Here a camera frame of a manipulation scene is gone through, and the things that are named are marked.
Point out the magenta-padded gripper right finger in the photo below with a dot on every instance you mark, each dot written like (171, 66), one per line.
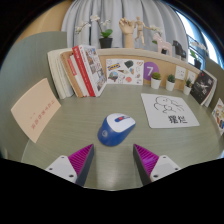
(163, 167)

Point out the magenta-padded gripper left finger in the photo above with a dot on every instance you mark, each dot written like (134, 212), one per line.
(63, 168)

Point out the blue and white computer mouse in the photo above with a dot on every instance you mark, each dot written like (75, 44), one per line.
(115, 131)

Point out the white mouse pad with drawing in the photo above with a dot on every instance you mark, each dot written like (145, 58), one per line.
(168, 111)

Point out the beige card with red text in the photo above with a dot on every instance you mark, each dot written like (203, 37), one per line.
(35, 108)

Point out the colourful sticker card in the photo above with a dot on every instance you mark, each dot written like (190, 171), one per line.
(219, 116)

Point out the small succulent in white pot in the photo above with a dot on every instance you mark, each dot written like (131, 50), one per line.
(170, 85)
(155, 83)

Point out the white book behind black book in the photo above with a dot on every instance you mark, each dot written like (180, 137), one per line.
(213, 95)

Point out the black cover book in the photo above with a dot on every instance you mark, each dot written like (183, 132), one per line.
(201, 87)

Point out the thick white book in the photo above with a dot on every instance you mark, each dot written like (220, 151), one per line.
(58, 75)

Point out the brown kraft book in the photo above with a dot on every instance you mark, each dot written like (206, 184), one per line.
(70, 75)

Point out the white book with red label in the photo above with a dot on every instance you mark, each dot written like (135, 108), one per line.
(77, 75)

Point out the purple round number sticker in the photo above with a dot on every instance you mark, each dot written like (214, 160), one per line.
(150, 69)

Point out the white sticker sheet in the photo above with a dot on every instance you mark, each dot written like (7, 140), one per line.
(125, 71)

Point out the red-spined photo cover book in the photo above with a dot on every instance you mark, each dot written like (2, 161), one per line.
(93, 68)

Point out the white orchid in black pot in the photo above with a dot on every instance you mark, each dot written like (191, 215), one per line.
(198, 63)
(106, 42)
(156, 29)

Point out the black horse figurine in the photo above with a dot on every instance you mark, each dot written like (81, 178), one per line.
(180, 50)

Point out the wooden desk back shelf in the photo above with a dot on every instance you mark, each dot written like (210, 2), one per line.
(133, 52)

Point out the pink horse figurine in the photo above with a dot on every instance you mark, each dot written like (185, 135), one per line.
(165, 45)

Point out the dark framed window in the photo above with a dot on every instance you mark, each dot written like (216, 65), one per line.
(191, 31)

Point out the wooden artist mannequin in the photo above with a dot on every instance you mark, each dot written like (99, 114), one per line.
(140, 30)

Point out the wooden hand model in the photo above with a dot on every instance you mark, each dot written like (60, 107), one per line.
(127, 31)

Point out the grey curtain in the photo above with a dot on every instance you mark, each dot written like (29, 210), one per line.
(116, 10)

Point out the white wall socket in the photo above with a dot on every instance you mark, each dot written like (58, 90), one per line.
(180, 72)
(191, 76)

